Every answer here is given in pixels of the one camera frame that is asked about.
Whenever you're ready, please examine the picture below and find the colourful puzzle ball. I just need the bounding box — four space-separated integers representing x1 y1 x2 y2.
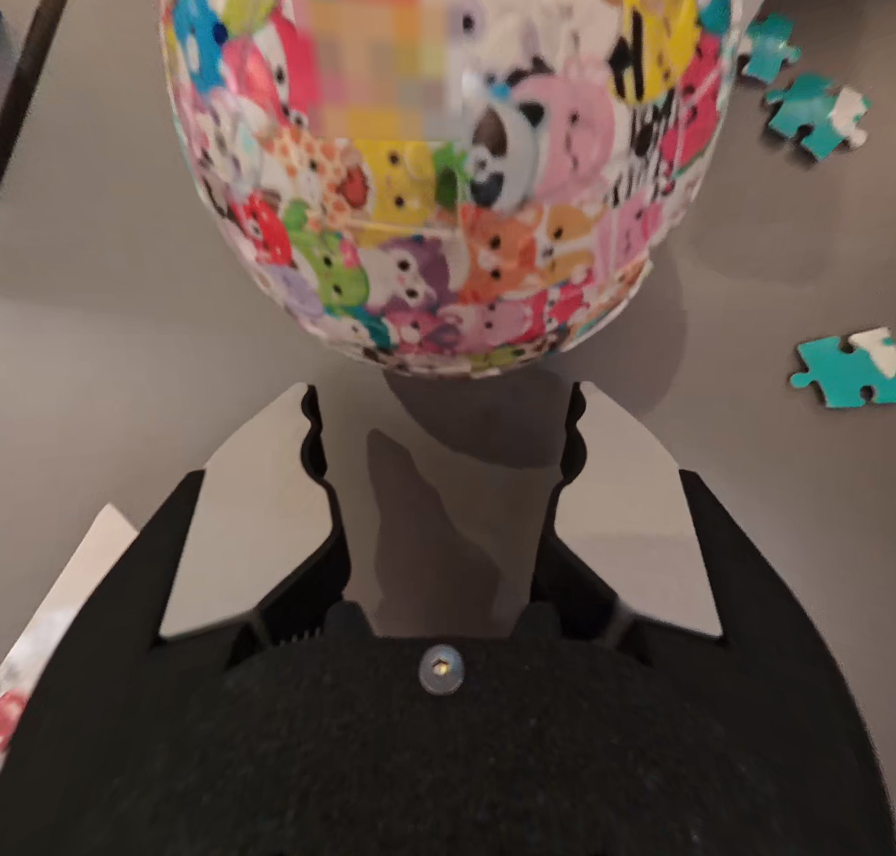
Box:
160 0 743 380

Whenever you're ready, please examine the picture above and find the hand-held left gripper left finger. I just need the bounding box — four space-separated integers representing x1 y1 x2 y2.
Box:
160 382 351 647

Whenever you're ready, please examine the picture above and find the paper instruction sheet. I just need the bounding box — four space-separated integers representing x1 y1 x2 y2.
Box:
0 502 142 755

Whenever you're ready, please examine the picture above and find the teal puzzle piece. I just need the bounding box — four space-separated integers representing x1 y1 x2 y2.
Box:
738 13 802 86
764 72 872 163
790 326 896 409

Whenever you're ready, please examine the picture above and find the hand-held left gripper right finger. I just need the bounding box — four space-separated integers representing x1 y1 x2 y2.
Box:
530 380 724 647

